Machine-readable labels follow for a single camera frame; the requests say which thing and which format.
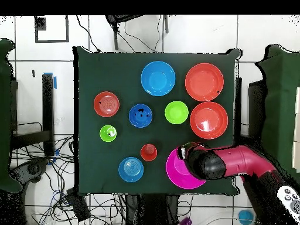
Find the large pink bowl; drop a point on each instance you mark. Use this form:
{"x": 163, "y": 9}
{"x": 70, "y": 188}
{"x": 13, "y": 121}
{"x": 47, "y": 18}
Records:
{"x": 174, "y": 168}

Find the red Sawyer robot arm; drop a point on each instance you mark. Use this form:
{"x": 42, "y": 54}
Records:
{"x": 243, "y": 159}

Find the dark blue bowl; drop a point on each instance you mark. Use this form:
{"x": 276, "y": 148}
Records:
{"x": 140, "y": 122}

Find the orange cup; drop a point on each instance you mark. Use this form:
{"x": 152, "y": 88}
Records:
{"x": 148, "y": 152}

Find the green bowl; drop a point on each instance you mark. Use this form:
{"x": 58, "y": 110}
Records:
{"x": 176, "y": 112}

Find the large light blue bowl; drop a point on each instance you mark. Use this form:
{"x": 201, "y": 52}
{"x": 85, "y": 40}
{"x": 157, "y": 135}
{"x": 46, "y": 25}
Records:
{"x": 158, "y": 78}

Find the green cup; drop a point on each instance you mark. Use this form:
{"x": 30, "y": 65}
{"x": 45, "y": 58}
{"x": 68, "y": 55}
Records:
{"x": 104, "y": 134}

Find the small orange bowl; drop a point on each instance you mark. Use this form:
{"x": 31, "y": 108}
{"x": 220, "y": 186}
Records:
{"x": 106, "y": 104}

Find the small light blue bowl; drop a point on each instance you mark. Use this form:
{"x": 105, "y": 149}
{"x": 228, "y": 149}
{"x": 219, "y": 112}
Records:
{"x": 131, "y": 169}

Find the dark green table cloth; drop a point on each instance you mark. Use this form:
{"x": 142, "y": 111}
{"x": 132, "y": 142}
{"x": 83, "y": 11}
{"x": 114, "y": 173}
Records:
{"x": 117, "y": 77}

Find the large orange bowl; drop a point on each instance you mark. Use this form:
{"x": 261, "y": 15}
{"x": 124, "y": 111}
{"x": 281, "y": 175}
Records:
{"x": 208, "y": 120}
{"x": 204, "y": 82}

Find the purple object on floor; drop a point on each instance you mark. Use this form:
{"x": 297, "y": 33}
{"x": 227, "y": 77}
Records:
{"x": 185, "y": 221}

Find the black power strip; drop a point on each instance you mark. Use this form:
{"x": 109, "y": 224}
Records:
{"x": 78, "y": 206}

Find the green cloth on side table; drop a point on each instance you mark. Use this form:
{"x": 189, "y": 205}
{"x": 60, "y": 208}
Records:
{"x": 4, "y": 117}
{"x": 281, "y": 117}

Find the blue cup on floor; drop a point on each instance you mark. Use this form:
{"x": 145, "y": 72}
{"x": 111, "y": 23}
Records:
{"x": 246, "y": 217}

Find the black table frame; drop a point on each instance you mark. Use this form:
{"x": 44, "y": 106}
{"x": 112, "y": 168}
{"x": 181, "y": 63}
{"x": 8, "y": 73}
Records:
{"x": 48, "y": 105}
{"x": 256, "y": 105}

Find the grey pedestal foot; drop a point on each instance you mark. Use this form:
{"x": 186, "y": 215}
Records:
{"x": 32, "y": 168}

